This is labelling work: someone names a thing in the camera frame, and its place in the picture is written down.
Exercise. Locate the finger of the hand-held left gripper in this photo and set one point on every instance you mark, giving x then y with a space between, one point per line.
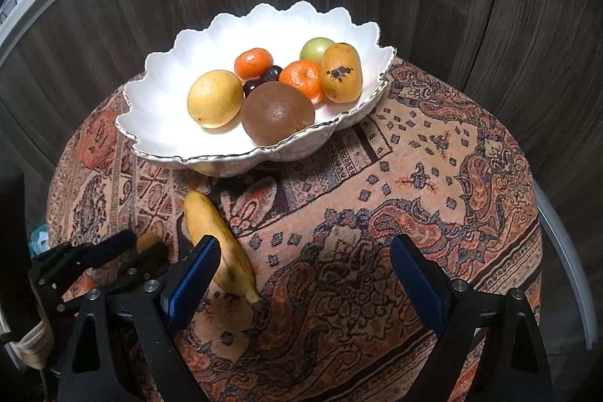
153 258
110 246

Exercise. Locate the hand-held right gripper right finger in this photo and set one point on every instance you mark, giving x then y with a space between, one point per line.
417 277

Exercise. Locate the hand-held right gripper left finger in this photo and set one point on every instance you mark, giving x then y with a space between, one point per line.
200 265

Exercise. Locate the small yellow fruit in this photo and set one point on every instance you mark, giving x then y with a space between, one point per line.
148 241

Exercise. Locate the yellow banana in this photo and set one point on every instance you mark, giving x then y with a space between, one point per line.
202 218

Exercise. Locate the white scalloped ceramic bowl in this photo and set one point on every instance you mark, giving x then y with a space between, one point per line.
165 119

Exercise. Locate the yellow lemon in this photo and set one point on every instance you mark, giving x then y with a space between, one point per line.
214 99

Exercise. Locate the brown kiwi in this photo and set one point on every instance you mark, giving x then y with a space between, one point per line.
278 114

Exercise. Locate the small orange tangerine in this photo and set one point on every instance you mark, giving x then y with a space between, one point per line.
253 63

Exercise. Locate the large orange tangerine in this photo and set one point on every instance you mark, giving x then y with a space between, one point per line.
301 79

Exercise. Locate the yellow orange mango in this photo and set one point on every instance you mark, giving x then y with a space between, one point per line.
341 74

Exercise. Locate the teal cloth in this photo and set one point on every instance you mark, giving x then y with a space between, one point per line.
38 242

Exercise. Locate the patterned orange tablecloth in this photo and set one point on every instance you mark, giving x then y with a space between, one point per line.
377 218

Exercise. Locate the dark purple grape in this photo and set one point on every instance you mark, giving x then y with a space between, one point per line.
272 73

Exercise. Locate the green round fruit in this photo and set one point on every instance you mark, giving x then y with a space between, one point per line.
316 49

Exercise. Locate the white curved rail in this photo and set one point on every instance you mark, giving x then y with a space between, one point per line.
574 279

